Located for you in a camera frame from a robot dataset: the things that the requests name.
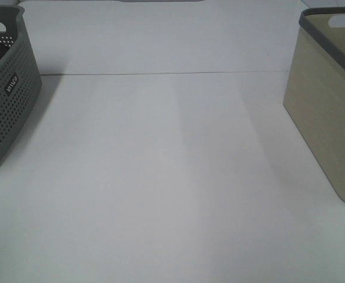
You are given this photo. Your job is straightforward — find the grey perforated plastic basket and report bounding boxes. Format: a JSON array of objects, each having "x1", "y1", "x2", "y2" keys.
[{"x1": 0, "y1": 5, "x2": 42, "y2": 163}]

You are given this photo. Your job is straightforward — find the beige basket with grey rim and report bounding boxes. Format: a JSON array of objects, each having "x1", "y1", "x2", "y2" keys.
[{"x1": 283, "y1": 6, "x2": 345, "y2": 203}]

